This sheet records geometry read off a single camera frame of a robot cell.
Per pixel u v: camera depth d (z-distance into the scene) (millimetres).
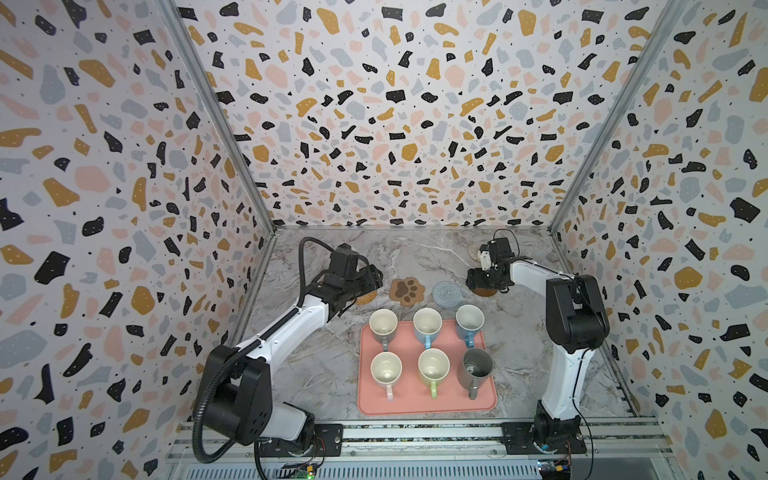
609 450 748
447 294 1030
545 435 664
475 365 840
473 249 1155
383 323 913
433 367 849
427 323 901
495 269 797
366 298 1003
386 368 837
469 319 897
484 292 1069
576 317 548
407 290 1032
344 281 660
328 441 733
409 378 831
